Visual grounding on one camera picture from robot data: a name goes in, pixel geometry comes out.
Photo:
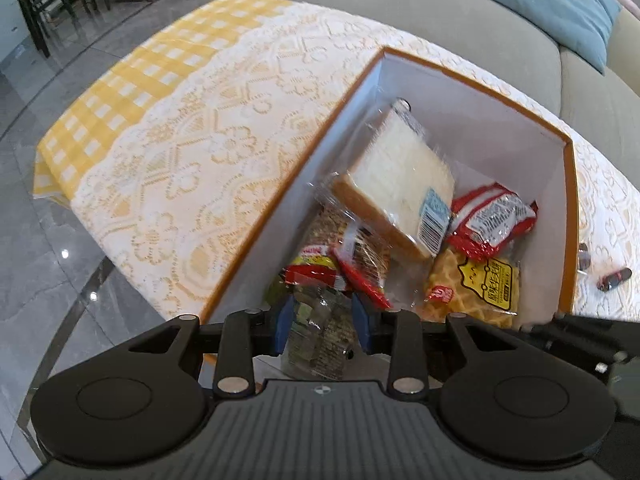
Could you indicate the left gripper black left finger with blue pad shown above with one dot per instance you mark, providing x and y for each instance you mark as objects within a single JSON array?
[{"x": 244, "y": 336}]

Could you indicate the yellow waffle packet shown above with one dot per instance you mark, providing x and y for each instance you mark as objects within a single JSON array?
[{"x": 488, "y": 290}]

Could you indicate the grey green sofa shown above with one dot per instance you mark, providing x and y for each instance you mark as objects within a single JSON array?
[{"x": 601, "y": 105}]

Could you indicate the dark sausage stick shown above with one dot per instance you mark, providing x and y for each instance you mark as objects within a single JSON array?
[{"x": 613, "y": 280}]

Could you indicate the bagged sliced bread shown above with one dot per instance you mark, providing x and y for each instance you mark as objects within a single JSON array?
[{"x": 397, "y": 181}]

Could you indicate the lace yellow checked tablecloth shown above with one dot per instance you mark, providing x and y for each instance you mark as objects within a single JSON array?
[{"x": 173, "y": 159}]

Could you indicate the orange white storage box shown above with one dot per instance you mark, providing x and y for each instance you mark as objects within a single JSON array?
[{"x": 487, "y": 137}]

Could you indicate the red noodle snack packet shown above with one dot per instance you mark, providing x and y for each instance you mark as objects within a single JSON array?
[{"x": 488, "y": 218}]

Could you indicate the round chocolate cake packet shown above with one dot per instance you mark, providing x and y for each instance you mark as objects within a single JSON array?
[{"x": 584, "y": 258}]

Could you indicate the blue cushion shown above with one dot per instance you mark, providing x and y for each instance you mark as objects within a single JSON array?
[{"x": 582, "y": 26}]

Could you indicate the clear bagged nut bar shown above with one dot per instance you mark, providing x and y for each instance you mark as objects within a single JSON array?
[{"x": 322, "y": 336}]

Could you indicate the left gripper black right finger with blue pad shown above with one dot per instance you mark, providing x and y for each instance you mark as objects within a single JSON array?
[{"x": 398, "y": 335}]

